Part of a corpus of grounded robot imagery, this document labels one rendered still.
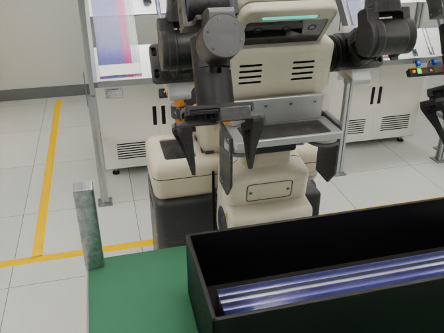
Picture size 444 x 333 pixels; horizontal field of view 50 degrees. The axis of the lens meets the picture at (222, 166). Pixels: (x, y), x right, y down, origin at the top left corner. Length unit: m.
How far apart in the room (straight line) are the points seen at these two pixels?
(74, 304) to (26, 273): 0.34
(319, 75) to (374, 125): 2.36
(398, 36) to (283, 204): 0.49
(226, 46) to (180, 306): 0.38
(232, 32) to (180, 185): 0.86
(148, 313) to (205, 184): 0.79
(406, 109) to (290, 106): 2.50
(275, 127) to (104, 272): 0.51
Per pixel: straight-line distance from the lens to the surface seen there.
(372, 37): 1.06
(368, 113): 3.42
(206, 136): 1.46
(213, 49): 0.64
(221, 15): 0.66
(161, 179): 1.44
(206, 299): 0.60
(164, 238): 1.56
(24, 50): 4.53
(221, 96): 0.71
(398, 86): 3.47
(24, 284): 2.38
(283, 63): 1.10
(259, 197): 1.24
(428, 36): 3.20
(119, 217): 2.69
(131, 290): 0.79
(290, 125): 1.11
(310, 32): 1.09
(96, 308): 0.77
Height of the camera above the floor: 1.47
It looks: 28 degrees down
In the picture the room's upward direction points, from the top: straight up
